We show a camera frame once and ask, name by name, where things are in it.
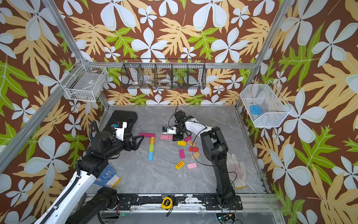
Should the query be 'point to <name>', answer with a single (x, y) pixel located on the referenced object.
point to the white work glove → (237, 171)
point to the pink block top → (164, 136)
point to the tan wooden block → (196, 155)
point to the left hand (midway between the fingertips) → (138, 134)
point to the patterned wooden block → (190, 143)
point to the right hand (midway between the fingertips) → (174, 133)
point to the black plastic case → (129, 117)
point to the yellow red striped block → (180, 164)
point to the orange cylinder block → (152, 140)
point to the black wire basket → (163, 73)
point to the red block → (193, 149)
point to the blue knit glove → (108, 178)
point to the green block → (151, 148)
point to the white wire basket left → (85, 82)
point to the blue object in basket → (256, 109)
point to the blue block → (150, 156)
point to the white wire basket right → (265, 106)
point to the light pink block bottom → (192, 165)
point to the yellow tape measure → (167, 203)
